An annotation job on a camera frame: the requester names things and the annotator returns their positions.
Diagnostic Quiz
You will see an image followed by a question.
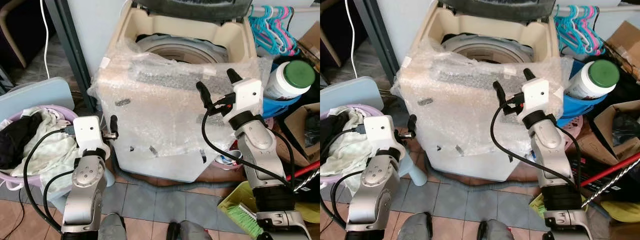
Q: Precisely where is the turquoise plastic clothes hanger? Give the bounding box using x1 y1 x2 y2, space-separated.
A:
248 6 287 56
554 6 591 56

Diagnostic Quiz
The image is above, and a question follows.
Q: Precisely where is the pink plastic clothes hanger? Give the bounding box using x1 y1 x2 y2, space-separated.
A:
280 6 301 57
586 6 607 56

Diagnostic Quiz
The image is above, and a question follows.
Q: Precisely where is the cream top-load washing machine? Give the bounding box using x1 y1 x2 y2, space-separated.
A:
87 0 274 184
390 0 575 183

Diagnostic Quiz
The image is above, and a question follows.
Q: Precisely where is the clear bubble wrap sheet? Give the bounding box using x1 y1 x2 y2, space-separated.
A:
87 37 274 173
390 37 575 171

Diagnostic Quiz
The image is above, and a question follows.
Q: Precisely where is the white jar with green lid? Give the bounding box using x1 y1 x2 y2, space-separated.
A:
565 58 621 100
263 59 317 101

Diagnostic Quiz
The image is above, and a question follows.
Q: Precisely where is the blue plastic basin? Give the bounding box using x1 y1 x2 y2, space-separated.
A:
262 92 304 120
556 60 619 129

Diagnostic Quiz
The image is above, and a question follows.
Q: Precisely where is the white blue plastic cup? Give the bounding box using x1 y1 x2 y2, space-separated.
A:
215 149 246 172

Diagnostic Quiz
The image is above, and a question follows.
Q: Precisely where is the pale blue-grey plastic board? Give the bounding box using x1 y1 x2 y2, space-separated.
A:
320 76 385 126
0 76 76 124

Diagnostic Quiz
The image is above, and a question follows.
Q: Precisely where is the dark grey washer lid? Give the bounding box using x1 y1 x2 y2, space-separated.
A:
440 0 559 24
132 0 252 24

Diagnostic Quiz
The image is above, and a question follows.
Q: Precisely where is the taped brown cardboard box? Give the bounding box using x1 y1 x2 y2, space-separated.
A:
298 22 321 72
604 21 640 82

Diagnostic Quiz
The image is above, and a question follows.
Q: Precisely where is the black garment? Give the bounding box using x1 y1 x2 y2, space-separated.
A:
320 115 335 148
0 112 45 171

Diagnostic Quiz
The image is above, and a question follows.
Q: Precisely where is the open brown cardboard box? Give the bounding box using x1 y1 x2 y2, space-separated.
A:
581 100 640 167
276 102 321 167

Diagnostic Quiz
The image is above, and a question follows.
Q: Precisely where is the grey left robot leg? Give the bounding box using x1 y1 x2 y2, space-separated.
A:
98 213 129 240
397 212 434 240

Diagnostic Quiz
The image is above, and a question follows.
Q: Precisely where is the grey robot leg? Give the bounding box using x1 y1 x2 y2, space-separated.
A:
98 213 129 240
476 220 522 240
166 220 214 240
397 212 434 240

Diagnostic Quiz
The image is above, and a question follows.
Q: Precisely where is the purple plastic laundry basket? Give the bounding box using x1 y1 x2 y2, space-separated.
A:
0 105 81 192
320 104 373 187

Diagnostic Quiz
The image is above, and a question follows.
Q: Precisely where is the grey metal hanging rod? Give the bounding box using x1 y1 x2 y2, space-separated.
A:
554 5 640 14
249 5 321 14

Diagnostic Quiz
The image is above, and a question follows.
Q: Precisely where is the black printed carton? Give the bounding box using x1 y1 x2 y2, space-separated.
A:
570 154 610 197

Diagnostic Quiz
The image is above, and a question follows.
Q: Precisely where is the beige curved wooden chair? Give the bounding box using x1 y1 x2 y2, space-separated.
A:
320 0 344 69
0 0 29 69

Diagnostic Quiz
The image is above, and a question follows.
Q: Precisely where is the green bristle hand brush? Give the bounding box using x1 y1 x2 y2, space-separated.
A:
232 202 266 239

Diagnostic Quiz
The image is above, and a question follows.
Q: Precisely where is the yellow plastic tub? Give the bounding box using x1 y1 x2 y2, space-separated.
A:
599 200 640 224
295 200 321 224

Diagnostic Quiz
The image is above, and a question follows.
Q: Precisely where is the grey right robot leg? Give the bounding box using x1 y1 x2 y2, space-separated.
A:
476 220 522 240
166 220 214 240

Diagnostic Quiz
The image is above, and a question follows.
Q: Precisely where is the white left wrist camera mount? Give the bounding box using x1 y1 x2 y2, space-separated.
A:
362 115 402 161
72 115 111 161

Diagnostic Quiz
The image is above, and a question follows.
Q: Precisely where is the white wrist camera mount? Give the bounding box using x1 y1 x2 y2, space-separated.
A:
72 115 111 161
521 77 556 119
232 78 264 119
362 115 402 161

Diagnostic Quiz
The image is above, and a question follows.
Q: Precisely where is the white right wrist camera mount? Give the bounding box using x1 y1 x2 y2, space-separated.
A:
521 77 556 119
232 78 264 119

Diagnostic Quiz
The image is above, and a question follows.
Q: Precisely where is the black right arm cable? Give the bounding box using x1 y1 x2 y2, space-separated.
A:
201 102 297 192
489 100 584 192

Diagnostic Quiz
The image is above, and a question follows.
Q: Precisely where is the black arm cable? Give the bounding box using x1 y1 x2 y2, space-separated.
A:
320 127 370 230
22 127 77 234
489 100 584 192
201 102 297 192

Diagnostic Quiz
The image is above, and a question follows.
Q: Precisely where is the dark metal frame post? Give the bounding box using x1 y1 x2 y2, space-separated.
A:
352 0 402 114
45 0 99 114

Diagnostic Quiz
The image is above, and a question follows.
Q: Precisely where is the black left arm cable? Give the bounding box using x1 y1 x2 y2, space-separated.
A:
22 127 77 234
320 127 370 230

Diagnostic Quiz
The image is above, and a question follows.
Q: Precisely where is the white hanging cable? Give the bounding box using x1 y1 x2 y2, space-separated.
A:
39 0 51 80
344 0 359 80

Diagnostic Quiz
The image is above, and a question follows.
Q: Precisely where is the red broom handle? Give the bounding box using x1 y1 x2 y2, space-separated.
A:
286 160 321 181
582 152 640 189

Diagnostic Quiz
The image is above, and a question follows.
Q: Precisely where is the silver spiral metal hose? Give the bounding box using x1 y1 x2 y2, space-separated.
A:
581 167 640 209
294 169 321 194

